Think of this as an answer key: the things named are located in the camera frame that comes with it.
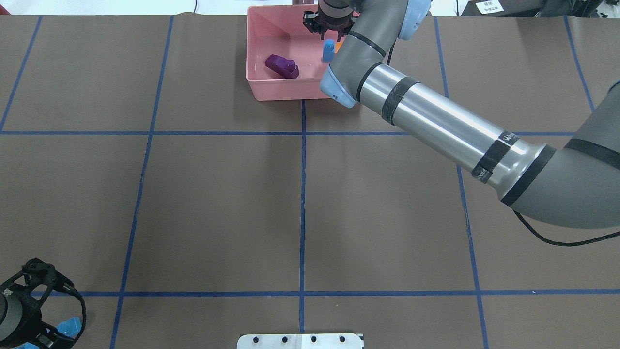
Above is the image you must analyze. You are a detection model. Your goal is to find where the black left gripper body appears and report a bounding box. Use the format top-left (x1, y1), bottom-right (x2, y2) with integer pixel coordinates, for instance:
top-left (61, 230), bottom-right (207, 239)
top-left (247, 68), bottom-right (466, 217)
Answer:
top-left (0, 258), bottom-right (87, 349)

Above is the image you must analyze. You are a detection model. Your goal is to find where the long blue toy block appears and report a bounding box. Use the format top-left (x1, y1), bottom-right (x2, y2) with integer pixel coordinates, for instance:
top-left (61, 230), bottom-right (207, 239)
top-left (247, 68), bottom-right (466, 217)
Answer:
top-left (16, 317), bottom-right (82, 349)

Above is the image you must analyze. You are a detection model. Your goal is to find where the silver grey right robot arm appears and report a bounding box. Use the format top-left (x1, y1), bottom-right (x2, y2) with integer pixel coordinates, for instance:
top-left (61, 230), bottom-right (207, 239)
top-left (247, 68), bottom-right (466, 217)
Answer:
top-left (303, 0), bottom-right (620, 228)

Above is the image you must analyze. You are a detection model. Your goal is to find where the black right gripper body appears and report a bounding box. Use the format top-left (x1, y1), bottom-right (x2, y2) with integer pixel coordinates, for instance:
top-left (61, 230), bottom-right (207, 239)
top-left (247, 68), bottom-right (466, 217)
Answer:
top-left (303, 10), bottom-right (357, 42)

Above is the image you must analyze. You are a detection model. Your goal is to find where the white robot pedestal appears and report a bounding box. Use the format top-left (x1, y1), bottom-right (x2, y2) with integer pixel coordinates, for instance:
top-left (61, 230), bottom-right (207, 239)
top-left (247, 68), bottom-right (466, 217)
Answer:
top-left (236, 333), bottom-right (365, 349)

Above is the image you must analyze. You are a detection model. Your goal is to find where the pink plastic box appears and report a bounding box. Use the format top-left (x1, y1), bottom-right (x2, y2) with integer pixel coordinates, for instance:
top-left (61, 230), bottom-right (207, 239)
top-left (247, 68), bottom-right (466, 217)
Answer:
top-left (246, 4), bottom-right (338, 101)

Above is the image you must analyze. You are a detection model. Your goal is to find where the small blue toy block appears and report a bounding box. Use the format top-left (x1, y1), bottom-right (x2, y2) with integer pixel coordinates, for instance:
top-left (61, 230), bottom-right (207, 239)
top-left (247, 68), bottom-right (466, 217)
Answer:
top-left (321, 38), bottom-right (335, 63)

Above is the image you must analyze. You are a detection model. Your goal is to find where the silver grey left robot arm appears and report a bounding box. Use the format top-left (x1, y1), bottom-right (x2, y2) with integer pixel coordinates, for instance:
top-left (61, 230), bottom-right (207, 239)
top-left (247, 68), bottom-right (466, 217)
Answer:
top-left (0, 258), bottom-right (87, 349)

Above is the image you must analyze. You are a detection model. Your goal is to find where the purple toy block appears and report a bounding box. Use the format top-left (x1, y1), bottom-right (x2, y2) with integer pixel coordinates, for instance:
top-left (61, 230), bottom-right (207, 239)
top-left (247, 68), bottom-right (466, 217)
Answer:
top-left (265, 54), bottom-right (299, 79)

